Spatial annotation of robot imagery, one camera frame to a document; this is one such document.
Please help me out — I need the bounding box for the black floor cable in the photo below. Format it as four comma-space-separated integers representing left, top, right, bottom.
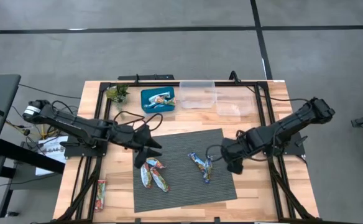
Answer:
18, 83, 81, 100

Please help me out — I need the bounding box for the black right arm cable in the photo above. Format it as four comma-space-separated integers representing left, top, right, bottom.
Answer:
204, 143, 232, 163

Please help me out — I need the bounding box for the grey woven mat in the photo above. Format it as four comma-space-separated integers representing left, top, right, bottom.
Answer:
132, 128, 238, 213

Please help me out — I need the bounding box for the blue yellow granola bar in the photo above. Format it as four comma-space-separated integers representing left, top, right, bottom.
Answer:
187, 152, 206, 172
202, 156, 214, 184

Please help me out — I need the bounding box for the black aluminium table frame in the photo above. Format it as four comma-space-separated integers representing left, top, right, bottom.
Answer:
55, 80, 322, 224

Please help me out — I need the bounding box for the silver blue granola bar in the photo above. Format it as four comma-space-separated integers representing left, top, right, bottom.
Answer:
145, 157, 167, 170

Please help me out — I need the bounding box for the potted succulent plant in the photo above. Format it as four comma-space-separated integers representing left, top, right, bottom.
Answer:
106, 83, 130, 105

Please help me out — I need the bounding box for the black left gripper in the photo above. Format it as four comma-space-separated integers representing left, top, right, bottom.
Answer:
111, 124, 163, 169

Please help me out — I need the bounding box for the clear plastic bin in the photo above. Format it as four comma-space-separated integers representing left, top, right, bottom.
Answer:
179, 80, 217, 110
215, 86, 257, 116

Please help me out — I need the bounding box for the black mount bar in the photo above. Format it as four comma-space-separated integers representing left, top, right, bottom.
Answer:
117, 73, 175, 82

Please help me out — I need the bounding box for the green red granola bar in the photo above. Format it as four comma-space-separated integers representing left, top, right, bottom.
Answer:
94, 179, 107, 212

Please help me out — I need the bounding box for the white printed paper sheet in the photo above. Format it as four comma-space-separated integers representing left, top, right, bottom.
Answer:
35, 135, 69, 177

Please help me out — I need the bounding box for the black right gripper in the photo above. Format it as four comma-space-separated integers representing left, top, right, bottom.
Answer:
221, 138, 252, 175

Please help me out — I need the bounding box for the green brown granola bar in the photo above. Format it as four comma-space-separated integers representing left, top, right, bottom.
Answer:
140, 162, 154, 189

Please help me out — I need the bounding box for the black power cable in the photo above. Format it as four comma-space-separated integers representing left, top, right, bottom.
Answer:
245, 85, 310, 103

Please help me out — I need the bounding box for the teal plastic bin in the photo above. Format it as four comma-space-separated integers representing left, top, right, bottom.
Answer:
140, 86, 177, 114

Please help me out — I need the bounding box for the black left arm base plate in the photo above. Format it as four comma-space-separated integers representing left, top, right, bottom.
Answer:
63, 139, 108, 158

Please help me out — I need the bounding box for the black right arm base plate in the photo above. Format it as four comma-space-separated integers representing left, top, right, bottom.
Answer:
262, 132, 306, 156

